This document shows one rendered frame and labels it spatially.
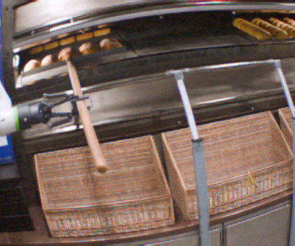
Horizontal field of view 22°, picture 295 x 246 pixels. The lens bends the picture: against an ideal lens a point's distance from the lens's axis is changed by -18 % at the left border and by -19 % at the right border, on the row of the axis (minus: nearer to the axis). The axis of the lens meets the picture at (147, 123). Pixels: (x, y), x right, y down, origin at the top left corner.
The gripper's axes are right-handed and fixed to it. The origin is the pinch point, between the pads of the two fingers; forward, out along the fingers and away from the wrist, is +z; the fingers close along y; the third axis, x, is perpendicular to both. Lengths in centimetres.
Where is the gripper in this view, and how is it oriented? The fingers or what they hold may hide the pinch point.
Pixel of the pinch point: (80, 104)
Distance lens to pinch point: 296.4
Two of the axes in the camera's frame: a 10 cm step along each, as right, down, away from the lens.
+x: 1.5, 2.2, -9.6
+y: 1.5, 9.6, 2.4
